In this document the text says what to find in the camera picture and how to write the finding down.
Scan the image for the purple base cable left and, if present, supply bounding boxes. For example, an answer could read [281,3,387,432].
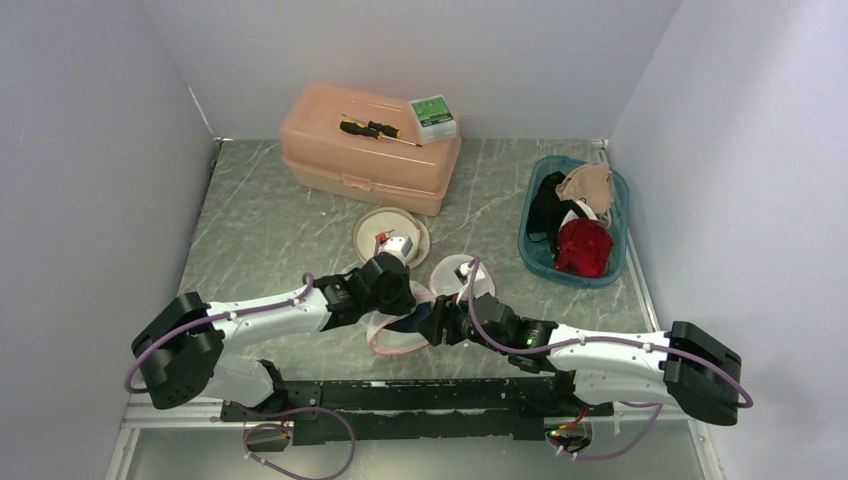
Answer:
[242,405,358,480]

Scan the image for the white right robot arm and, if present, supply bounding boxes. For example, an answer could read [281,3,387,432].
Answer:
[416,294,753,426]

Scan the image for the navy blue bra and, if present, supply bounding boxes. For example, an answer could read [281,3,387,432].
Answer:
[388,303,432,333]

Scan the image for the beige pink bra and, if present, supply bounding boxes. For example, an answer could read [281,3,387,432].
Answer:
[555,163,615,215]

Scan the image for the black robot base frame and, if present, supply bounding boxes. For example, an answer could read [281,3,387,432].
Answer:
[221,373,614,446]

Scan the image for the green white small box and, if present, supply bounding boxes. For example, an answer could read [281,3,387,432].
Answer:
[408,95,459,144]

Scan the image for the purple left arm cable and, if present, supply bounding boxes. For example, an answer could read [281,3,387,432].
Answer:
[123,238,389,395]

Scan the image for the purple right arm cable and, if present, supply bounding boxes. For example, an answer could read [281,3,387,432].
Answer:
[465,258,755,410]

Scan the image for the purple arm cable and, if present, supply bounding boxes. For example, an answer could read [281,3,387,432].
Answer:
[465,258,755,410]
[123,238,389,395]

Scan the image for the black white bra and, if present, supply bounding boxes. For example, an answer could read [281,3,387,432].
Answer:
[560,200,598,228]

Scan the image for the black yellow screwdriver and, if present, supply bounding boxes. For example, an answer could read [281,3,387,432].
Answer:
[339,115,423,148]

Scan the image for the pink plastic toolbox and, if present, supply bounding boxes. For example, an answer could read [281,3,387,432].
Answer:
[280,83,462,216]

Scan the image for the red lace bra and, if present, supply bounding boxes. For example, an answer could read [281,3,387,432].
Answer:
[554,218,614,278]

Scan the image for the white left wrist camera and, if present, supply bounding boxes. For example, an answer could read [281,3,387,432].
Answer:
[374,231,415,265]

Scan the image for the white mesh laundry bag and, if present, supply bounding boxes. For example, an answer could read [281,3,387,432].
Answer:
[352,207,431,268]

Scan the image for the black cloth garment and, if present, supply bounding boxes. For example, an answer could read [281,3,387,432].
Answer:
[525,171,570,259]

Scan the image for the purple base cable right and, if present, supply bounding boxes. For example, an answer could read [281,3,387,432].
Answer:
[546,400,664,463]

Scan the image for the clear round lidded container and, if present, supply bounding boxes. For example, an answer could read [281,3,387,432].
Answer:
[362,254,473,356]

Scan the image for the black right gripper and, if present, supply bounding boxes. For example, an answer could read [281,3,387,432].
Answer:
[414,286,510,355]

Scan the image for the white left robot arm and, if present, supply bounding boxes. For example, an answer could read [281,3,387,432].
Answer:
[124,252,416,420]

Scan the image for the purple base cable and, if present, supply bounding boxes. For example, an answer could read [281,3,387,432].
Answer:
[546,400,664,463]
[242,405,358,480]

